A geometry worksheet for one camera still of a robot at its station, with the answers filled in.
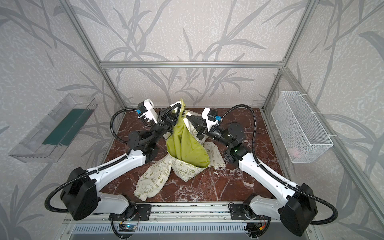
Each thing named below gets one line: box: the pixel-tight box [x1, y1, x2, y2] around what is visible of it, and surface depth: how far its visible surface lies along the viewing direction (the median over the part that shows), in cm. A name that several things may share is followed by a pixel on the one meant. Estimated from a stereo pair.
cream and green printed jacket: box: [133, 99, 226, 202], surface depth 72 cm
